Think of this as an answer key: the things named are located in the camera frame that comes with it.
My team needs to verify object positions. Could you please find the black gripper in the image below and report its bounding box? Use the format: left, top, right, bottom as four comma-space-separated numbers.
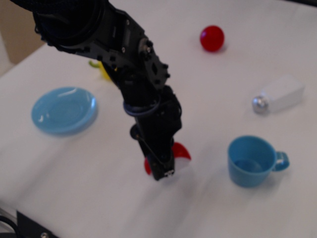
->
123, 86, 182, 181

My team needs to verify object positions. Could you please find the red and white toy sushi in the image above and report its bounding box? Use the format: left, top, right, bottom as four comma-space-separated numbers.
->
144, 142, 191, 175

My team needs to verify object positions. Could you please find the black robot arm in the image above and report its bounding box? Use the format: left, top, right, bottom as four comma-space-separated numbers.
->
16, 0, 182, 180

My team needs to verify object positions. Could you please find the light blue plastic plate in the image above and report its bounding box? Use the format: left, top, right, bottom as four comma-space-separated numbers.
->
31, 87, 98, 135

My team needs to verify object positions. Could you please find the blue plastic cup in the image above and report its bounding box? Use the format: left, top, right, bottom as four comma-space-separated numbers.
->
227, 135, 290, 188

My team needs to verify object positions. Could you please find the yellow toy bell pepper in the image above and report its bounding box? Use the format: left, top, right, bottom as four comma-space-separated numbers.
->
89, 60, 111, 81

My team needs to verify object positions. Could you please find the white salt shaker silver cap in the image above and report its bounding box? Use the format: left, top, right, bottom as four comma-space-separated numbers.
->
252, 75, 305, 115

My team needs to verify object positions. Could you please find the red toy ball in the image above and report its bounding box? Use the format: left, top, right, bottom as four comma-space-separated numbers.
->
200, 25, 225, 52

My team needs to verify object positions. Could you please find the black corner bracket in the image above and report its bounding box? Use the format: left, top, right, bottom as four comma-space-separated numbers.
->
16, 211, 58, 238

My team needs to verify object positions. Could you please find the black cable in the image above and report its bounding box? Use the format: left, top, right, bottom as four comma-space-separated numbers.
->
0, 215, 20, 238

